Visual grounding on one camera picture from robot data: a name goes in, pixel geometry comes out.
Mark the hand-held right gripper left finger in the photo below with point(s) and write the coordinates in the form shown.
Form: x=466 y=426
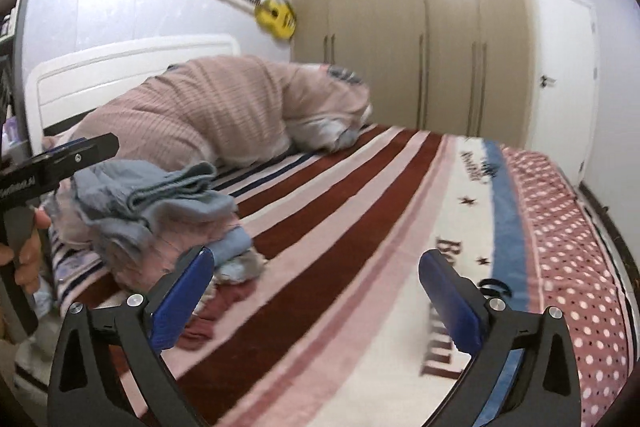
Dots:
x=185 y=297

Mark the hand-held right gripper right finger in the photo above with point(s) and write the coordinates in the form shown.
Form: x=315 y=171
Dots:
x=445 y=297

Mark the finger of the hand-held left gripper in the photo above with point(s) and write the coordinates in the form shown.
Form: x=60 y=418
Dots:
x=85 y=154

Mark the grey-blue towel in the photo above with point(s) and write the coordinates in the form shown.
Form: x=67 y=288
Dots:
x=165 y=202

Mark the person's left hand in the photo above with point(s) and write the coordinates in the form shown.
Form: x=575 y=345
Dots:
x=32 y=252

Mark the maroon garment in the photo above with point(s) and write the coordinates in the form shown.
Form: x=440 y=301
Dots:
x=210 y=312

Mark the pink folded garment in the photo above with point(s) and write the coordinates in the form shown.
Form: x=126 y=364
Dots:
x=150 y=257

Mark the beige fuzzy garment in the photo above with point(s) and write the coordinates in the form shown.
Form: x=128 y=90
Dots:
x=245 y=267

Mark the light blue folded garment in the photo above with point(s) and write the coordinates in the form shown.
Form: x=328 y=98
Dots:
x=230 y=247

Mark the striped printed cloth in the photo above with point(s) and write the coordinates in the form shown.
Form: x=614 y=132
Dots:
x=75 y=272

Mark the white bed headboard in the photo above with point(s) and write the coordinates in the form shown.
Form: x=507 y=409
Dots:
x=100 y=72

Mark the pink striped dotted printed blanket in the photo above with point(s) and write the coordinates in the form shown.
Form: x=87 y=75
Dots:
x=350 y=232

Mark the pink ribbed quilt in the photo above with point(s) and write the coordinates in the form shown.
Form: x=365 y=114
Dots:
x=200 y=107

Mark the white door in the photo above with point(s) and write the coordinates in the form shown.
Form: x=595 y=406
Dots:
x=560 y=117

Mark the yellow guitar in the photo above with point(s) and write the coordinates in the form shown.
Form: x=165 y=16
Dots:
x=272 y=14

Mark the beige wooden wardrobe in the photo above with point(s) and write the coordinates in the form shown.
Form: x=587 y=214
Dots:
x=400 y=32

